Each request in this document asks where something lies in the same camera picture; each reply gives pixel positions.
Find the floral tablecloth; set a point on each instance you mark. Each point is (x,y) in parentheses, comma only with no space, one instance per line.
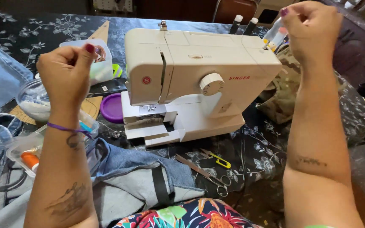
(258,152)

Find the clear plastic container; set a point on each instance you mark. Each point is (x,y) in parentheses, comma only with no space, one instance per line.
(103,68)

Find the orange thread spool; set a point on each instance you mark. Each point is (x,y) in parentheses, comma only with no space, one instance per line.
(29,160)

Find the purple round lid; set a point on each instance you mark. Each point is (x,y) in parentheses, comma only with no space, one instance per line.
(112,108)

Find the purple wrist band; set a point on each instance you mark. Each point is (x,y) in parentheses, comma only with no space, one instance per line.
(70,129)

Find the camouflage fabric bag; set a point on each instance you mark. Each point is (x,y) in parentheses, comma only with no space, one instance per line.
(284,91)

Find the white sewing machine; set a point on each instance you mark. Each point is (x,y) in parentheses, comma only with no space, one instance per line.
(195,82)

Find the person's floral clothing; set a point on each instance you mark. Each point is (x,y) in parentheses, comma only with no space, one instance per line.
(185,215)

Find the yellow thread snips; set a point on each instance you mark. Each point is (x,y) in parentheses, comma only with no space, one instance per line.
(217,157)

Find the black thread cone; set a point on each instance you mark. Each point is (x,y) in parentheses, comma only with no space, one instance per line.
(250,26)
(235,24)

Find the white plastic bottle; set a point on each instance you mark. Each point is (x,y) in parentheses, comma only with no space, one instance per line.
(274,33)

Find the person's right hand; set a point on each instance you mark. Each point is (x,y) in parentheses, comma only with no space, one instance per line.
(312,34)

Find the wooden chair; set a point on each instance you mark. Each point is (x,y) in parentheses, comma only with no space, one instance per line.
(234,9)

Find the blue denim garment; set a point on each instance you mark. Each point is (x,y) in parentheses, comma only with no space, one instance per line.
(131,177)

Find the clear round plastic bowl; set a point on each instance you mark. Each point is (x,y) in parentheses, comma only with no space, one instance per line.
(32,99)

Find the metal bobbin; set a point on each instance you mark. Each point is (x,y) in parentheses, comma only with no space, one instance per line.
(116,134)

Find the clear plastic sewing box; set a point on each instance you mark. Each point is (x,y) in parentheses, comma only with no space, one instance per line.
(22,148)

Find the silver scissors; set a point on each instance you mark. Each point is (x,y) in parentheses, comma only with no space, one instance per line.
(206,174)

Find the wooden triangle ruler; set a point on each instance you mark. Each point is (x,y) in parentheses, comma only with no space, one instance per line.
(101,33)

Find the person's left hand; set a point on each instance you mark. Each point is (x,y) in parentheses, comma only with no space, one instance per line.
(63,79)

